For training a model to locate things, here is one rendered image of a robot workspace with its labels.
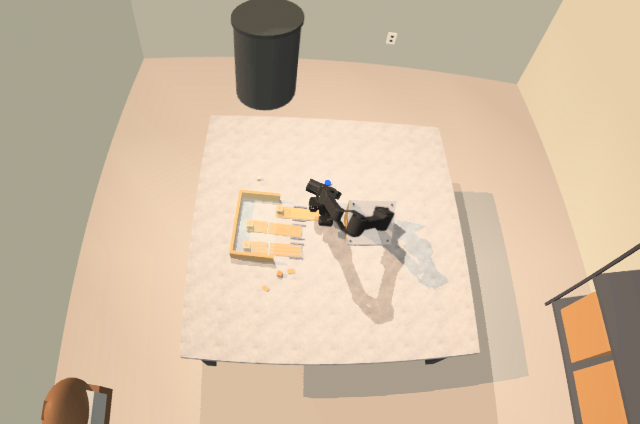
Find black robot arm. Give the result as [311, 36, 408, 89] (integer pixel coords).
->
[305, 179, 395, 237]

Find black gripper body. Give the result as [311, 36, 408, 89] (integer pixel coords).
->
[318, 207, 333, 227]

